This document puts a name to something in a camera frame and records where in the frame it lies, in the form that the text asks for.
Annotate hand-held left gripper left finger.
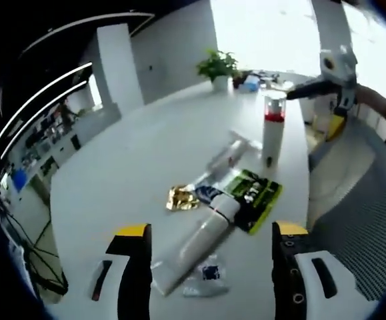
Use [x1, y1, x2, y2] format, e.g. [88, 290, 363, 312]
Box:
[85, 222, 153, 320]

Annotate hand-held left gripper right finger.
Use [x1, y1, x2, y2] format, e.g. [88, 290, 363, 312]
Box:
[271, 219, 380, 320]

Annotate white skincare pump bottle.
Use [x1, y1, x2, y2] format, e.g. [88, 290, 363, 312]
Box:
[261, 93, 287, 167]

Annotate small clear skincare sachet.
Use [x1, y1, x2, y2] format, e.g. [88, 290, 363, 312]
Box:
[183, 255, 230, 297]

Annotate beige skincare tube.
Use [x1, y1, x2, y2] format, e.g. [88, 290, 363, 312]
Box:
[151, 195, 243, 297]

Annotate slim white skincare tube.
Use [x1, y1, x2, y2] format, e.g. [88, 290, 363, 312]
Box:
[229, 130, 263, 151]

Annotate green black skincare sachet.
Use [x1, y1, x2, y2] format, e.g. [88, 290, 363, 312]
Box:
[224, 169, 283, 236]

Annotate gold foil skincare sachet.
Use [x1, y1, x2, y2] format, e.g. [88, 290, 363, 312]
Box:
[165, 183, 200, 211]

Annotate silver dark blue skincare sachet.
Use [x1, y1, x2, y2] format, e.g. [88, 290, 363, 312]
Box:
[192, 176, 229, 206]

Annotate person's right hand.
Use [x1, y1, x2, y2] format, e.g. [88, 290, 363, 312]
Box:
[355, 85, 381, 111]

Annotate blue tissue pack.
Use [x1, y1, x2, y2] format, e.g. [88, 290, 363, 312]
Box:
[242, 75, 260, 91]

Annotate small dark plant pot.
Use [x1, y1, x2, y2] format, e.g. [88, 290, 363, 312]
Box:
[231, 69, 247, 89]

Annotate white mesh office chair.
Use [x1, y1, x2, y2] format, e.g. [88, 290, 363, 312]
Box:
[307, 133, 386, 303]

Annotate green potted plant white pot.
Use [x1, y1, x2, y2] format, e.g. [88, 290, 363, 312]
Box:
[195, 49, 239, 91]

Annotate blue water jug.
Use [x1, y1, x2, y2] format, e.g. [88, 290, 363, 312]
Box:
[12, 169, 27, 193]

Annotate white cabinet counter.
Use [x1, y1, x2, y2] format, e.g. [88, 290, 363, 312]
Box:
[29, 109, 122, 187]

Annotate ceiling light strip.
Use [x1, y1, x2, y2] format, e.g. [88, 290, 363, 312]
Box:
[0, 62, 93, 157]
[0, 81, 89, 163]

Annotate black floor cables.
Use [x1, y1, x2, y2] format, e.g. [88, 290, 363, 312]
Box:
[0, 206, 69, 296]

